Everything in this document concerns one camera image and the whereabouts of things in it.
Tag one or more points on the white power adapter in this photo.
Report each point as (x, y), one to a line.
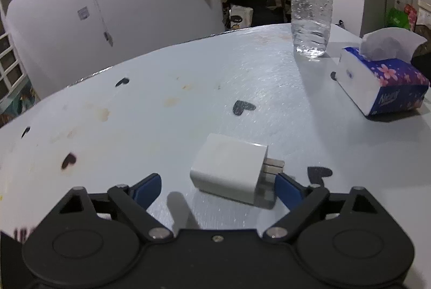
(236, 170)

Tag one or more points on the blue floral tissue pack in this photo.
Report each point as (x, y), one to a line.
(378, 75)

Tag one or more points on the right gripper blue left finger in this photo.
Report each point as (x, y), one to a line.
(131, 203)

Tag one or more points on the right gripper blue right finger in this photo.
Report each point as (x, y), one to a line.
(303, 203)

